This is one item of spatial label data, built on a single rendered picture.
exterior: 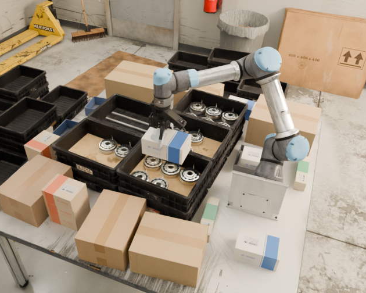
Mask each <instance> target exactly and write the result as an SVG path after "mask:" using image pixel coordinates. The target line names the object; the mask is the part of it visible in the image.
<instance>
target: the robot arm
mask: <svg viewBox="0 0 366 293"><path fill-rule="evenodd" d="M281 63H282V59H281V56H280V54H279V52H278V51H277V50H276V49H274V48H272V47H264V48H260V49H258V50H257V51H255V52H253V53H251V54H249V55H247V56H245V57H243V58H241V59H239V60H235V61H232V62H231V63H230V64H228V65H223V66H219V67H214V68H211V69H206V70H201V71H196V70H195V69H191V70H183V71H180V72H173V73H172V72H171V70H169V69H166V68H164V69H163V68H159V69H157V70H155V71H154V74H153V94H154V100H153V101H152V102H151V103H150V106H151V107H152V113H151V114H150V116H149V127H153V128H156V129H157V128H159V129H158V130H157V131H156V134H154V135H151V136H150V139H151V140H153V141H154V142H156V143H158V150H160V148H161V147H162V146H163V140H164V136H165V129H167V128H168V127H169V129H172V130H173V125H175V126H176V127H177V128H179V129H180V130H182V129H183V128H184V127H185V125H186V121H185V120H184V119H183V118H182V117H180V116H179V115H178V114H176V113H175V112H174V111H173V110H172V109H170V107H171V94H177V93H179V92H183V91H187V90H191V89H194V88H199V87H204V86H207V85H212V84H217V83H222V82H225V81H229V80H234V81H239V80H245V79H250V78H255V81H256V83H258V84H260V85H261V88H262V90H263V94H264V97H265V100H266V103H267V106H268V110H269V112H270V115H271V118H272V122H273V124H274V127H275V131H276V134H269V135H267V136H266V138H265V141H264V146H263V150H262V153H261V158H260V163H259V164H258V166H257V167H256V169H255V171H254V172H253V175H255V176H260V177H265V178H270V179H272V180H277V181H280V182H282V183H283V181H284V178H283V170H282V168H283V165H284V161H291V162H298V161H301V160H303V159H304V158H305V157H306V156H307V154H308V152H309V148H310V146H309V143H308V140H307V139H306V138H304V137H303V136H301V134H300V131H299V129H297V128H295V127H294V124H293V121H292V117H291V115H290V111H289V108H288V105H287V103H286V99H285V96H284V93H283V90H282V87H281V83H280V81H279V76H280V74H281V72H280V70H279V68H280V67H281Z"/></svg>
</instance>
